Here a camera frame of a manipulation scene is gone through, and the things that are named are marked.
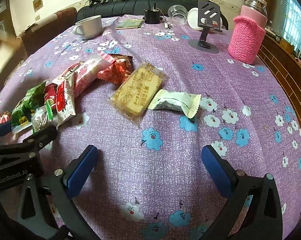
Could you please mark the purple floral tablecloth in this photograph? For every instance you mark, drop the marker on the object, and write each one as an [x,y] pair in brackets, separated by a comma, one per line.
[153,167]

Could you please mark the brown chair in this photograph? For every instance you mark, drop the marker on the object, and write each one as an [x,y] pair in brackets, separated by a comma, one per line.
[45,30]

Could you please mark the pink bottle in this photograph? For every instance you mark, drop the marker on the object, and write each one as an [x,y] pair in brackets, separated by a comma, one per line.
[254,10]

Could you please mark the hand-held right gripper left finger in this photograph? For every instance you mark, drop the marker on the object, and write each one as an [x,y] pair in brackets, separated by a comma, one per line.
[81,170]

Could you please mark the black leather sofa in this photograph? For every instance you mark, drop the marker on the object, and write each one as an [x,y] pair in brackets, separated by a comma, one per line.
[130,6]

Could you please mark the pink snack packet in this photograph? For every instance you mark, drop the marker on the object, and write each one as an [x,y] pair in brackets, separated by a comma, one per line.
[90,72]

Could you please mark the small red snack packet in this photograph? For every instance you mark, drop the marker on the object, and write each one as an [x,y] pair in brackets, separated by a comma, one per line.
[4,117]
[50,95]

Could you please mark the dark grey phone stand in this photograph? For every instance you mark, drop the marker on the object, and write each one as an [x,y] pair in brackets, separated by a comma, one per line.
[208,11]

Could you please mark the yellow biscuit packet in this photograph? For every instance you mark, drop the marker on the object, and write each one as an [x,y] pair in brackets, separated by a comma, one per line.
[136,92]

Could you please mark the clear green-striped candy wrapper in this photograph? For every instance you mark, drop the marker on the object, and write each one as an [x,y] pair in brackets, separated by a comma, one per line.
[41,117]

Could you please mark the dark red snack packet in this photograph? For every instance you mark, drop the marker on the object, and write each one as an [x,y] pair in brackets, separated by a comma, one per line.
[118,70]

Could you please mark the wooden glass door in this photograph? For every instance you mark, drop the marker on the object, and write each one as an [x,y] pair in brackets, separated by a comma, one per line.
[0,22]

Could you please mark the pink knitted sleeve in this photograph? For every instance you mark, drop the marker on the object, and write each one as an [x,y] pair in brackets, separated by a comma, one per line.
[245,42]

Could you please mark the gold wall plaque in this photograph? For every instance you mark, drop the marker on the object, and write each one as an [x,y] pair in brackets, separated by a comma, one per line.
[38,3]

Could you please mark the green booklet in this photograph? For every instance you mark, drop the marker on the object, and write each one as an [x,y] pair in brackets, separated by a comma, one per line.
[130,23]

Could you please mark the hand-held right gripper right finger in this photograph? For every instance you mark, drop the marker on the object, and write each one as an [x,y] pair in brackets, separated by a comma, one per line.
[216,170]

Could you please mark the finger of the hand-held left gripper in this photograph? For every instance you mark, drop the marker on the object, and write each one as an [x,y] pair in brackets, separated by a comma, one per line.
[3,128]
[45,135]

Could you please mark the black pen holder cup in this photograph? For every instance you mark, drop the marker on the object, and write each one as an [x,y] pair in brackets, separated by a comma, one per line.
[153,16]

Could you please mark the red white cartoon snack packet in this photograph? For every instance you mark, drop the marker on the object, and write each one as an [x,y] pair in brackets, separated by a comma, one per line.
[68,72]
[65,105]

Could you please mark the white mug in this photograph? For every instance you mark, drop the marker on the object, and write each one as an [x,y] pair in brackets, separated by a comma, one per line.
[90,27]

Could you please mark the wooden cabinet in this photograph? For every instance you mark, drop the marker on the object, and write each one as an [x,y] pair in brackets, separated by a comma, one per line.
[285,80]

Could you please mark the pale green snack packet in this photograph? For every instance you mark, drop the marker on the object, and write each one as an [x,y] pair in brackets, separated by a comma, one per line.
[170,101]

